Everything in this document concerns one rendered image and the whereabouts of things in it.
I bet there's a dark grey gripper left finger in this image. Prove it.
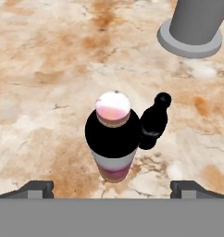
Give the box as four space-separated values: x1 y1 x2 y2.
0 180 55 200

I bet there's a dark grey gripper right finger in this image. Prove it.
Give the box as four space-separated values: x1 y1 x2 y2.
169 180 224 200

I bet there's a large black bottle pink cap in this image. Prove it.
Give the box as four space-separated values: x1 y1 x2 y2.
84 90 143 184

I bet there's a grey stool pedestal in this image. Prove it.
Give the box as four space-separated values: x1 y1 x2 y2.
156 0 224 59

